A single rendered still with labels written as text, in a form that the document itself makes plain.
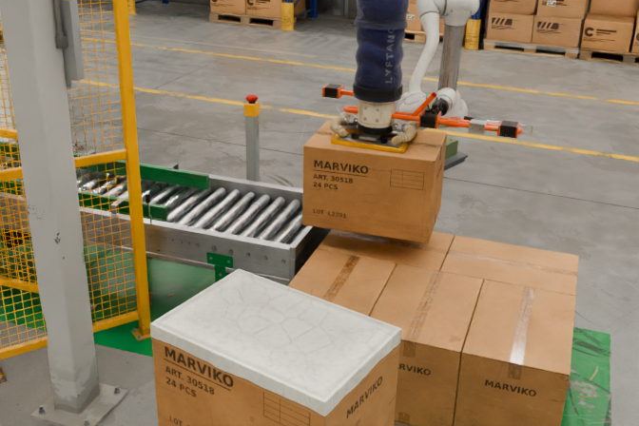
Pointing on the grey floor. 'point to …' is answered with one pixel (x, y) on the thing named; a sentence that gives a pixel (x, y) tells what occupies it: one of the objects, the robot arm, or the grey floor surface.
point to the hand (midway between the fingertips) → (432, 119)
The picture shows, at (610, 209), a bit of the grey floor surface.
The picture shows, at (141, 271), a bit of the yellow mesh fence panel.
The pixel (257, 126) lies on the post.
